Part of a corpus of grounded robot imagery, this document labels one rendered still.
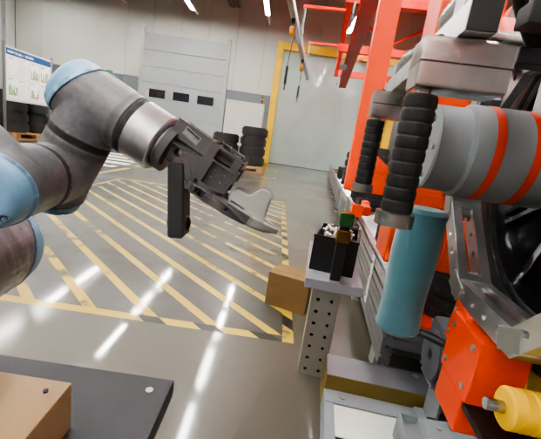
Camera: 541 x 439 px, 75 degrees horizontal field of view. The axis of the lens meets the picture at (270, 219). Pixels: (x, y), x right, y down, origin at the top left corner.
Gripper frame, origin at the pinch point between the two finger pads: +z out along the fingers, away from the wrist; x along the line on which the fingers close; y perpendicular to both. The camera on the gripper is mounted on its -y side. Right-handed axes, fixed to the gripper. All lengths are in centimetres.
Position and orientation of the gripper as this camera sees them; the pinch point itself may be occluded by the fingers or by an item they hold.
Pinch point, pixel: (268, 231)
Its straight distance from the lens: 54.2
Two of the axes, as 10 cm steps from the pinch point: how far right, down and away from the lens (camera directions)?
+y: 5.5, -8.1, -2.1
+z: 8.3, 5.5, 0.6
